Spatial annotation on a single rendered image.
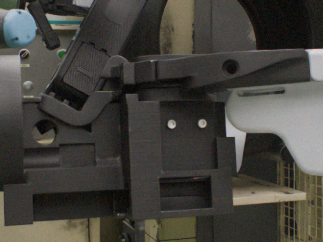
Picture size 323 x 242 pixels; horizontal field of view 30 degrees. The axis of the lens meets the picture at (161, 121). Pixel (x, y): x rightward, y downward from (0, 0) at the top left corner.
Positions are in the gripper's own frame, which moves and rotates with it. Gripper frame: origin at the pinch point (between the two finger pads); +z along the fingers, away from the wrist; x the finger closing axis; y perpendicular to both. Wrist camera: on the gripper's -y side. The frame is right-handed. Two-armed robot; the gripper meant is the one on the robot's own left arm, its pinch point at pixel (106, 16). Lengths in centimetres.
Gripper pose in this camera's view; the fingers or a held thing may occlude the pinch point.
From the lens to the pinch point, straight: 142.7
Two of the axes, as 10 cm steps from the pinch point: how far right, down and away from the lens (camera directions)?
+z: 9.5, 0.8, 3.1
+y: 0.9, -10.0, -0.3
